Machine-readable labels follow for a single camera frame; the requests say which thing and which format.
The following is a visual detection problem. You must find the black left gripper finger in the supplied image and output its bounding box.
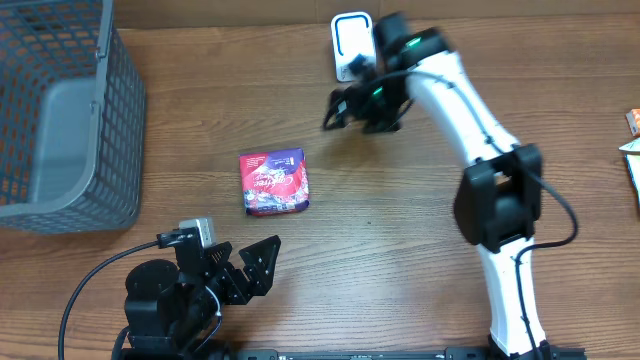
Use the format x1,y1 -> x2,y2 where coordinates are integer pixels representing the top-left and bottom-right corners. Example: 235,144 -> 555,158
239,235 -> 281,296
203,242 -> 232,273

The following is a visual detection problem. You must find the red purple pad pack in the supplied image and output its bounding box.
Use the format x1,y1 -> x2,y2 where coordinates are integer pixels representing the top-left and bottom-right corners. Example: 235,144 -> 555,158
239,148 -> 310,216

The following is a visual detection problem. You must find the small orange snack packet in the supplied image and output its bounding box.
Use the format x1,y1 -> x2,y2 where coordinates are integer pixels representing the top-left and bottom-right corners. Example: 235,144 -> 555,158
625,108 -> 640,137

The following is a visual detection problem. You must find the orange blue snack bag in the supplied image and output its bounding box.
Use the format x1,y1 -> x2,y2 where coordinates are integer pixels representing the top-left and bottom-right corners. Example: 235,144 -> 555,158
625,154 -> 640,202

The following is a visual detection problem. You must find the white conditioner tube gold cap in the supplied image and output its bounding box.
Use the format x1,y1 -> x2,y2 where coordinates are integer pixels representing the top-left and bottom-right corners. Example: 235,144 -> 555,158
619,138 -> 640,154

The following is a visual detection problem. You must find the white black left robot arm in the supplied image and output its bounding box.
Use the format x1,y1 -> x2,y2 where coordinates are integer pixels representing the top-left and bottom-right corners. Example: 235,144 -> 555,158
112,228 -> 281,359

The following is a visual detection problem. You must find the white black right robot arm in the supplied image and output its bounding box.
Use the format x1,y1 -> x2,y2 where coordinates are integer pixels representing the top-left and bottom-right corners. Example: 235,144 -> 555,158
323,12 -> 552,359

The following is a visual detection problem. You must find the white barcode scanner stand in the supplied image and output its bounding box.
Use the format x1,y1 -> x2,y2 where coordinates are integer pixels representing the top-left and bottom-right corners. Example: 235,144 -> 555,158
330,11 -> 377,82

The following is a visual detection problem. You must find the grey plastic mesh basket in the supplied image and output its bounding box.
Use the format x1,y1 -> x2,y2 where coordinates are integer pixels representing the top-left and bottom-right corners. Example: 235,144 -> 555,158
1,0 -> 146,234

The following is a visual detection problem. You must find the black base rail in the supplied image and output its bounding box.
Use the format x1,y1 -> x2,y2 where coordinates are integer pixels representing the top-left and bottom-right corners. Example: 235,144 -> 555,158
142,347 -> 589,360

